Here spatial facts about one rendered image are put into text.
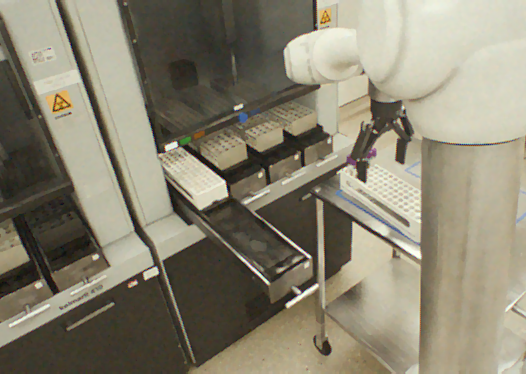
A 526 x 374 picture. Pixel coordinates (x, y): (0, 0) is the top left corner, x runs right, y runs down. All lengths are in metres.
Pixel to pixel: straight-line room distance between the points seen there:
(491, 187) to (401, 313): 1.23
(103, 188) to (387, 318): 1.04
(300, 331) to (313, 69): 1.28
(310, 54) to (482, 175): 0.55
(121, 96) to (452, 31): 0.94
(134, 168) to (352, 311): 0.91
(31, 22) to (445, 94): 0.90
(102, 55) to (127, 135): 0.22
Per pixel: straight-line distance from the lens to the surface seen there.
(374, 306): 1.68
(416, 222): 1.10
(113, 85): 1.19
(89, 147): 1.22
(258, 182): 1.43
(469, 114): 0.43
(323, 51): 0.91
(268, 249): 1.13
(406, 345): 1.60
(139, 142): 1.26
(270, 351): 1.91
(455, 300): 0.55
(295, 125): 1.55
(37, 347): 1.41
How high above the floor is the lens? 1.58
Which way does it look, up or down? 36 degrees down
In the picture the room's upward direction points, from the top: 6 degrees counter-clockwise
